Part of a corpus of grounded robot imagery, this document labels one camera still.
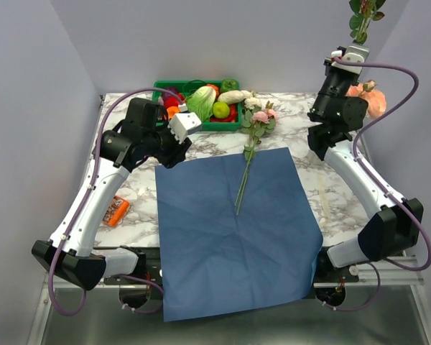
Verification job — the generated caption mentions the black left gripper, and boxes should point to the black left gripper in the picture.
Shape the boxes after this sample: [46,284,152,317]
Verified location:
[142,118,193,169]

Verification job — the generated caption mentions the peach artificial rose stem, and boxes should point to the peach artificial rose stem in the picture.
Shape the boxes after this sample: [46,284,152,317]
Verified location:
[346,80,386,119]

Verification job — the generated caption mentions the pink artificial flower bouquet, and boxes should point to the pink artificial flower bouquet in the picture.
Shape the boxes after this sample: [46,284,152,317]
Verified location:
[235,101,278,215]

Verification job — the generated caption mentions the beige printed ribbon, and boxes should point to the beige printed ribbon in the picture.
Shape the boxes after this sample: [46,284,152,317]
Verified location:
[316,172,332,228]

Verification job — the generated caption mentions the pink artificial rose stem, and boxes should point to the pink artificial rose stem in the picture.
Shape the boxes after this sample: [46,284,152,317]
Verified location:
[348,0,386,45]

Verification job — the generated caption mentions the blue wrapping paper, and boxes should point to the blue wrapping paper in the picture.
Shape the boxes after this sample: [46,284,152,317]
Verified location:
[155,148,323,322]

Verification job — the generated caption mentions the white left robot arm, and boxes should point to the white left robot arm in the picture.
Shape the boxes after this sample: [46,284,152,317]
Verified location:
[32,98,202,290]

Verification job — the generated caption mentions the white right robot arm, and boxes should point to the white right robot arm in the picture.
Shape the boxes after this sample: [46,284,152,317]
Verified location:
[307,58,424,282]

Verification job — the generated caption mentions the orange toy fruit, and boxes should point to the orange toy fruit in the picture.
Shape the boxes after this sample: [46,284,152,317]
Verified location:
[167,106,180,120]

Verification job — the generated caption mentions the red toy pepper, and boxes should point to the red toy pepper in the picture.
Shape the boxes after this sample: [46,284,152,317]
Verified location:
[163,94,185,109]

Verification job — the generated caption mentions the purple toy onion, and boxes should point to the purple toy onion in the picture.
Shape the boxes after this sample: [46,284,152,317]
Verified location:
[162,86,179,96]

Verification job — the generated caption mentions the green plastic basket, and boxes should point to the green plastic basket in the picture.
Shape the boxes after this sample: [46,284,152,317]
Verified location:
[154,80,242,132]

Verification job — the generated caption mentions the green toy cabbage leaf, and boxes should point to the green toy cabbage leaf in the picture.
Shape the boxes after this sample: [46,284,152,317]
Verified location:
[185,86,217,122]

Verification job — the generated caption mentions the green toy lime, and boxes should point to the green toy lime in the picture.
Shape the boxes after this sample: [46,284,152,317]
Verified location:
[212,101,231,119]

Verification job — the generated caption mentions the orange toy carrot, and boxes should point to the orange toy carrot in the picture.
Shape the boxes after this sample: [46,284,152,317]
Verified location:
[206,83,220,98]

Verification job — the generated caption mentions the orange snack box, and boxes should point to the orange snack box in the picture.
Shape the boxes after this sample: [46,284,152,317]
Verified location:
[102,195,130,228]

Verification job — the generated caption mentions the red toy chili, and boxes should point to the red toy chili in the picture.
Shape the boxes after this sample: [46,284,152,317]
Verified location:
[210,104,238,123]

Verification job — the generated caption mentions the beige toy potato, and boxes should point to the beige toy potato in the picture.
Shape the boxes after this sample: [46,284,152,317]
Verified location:
[218,90,245,105]

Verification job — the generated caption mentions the green toy bell pepper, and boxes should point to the green toy bell pepper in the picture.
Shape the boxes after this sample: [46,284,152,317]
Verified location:
[219,78,239,93]

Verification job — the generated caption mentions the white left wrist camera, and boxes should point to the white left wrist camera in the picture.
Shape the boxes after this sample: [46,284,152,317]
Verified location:
[167,112,203,144]

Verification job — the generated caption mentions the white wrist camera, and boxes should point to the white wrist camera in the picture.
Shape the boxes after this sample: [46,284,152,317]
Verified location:
[330,43,370,75]
[167,112,203,144]

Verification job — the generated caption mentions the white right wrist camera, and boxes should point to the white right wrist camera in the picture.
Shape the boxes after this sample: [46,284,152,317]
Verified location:
[330,43,370,75]

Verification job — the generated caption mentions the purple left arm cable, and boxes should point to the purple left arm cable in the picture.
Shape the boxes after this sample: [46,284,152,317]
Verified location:
[47,88,187,316]

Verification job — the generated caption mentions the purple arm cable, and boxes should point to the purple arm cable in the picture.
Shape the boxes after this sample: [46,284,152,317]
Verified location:
[47,88,187,316]
[321,59,431,312]

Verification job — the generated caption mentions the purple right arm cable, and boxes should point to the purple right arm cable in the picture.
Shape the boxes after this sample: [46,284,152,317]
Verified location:
[321,59,431,312]

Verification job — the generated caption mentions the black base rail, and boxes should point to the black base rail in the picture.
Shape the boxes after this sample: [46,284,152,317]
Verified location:
[59,246,378,300]

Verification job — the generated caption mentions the aluminium frame rail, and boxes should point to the aluminium frame rail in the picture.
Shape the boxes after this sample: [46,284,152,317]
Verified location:
[42,257,425,289]

